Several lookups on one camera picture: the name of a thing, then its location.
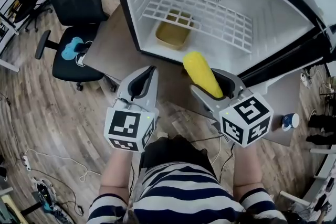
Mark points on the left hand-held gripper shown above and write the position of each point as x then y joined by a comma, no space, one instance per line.
123,126

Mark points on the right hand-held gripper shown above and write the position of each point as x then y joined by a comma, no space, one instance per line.
246,120

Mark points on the yellow corn cob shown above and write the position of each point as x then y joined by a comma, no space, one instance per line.
200,73

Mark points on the person's right forearm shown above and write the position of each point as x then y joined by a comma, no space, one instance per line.
248,168

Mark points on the person's left forearm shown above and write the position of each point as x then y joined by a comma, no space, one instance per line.
115,170

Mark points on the small wooden tray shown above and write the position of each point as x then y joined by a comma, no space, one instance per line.
170,34

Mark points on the white charger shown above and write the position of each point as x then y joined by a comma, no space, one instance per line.
80,59

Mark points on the person's black lower garment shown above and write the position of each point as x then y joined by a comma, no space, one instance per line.
173,152

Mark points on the white shelf rack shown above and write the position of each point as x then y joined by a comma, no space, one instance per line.
210,21

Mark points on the blue and white mug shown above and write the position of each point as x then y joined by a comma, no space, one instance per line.
290,122

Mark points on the blue cushion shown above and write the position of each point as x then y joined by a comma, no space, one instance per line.
70,48

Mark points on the black shoe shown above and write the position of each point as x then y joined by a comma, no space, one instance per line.
323,121
321,139

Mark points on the person's striped shirt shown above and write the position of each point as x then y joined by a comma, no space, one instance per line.
183,199

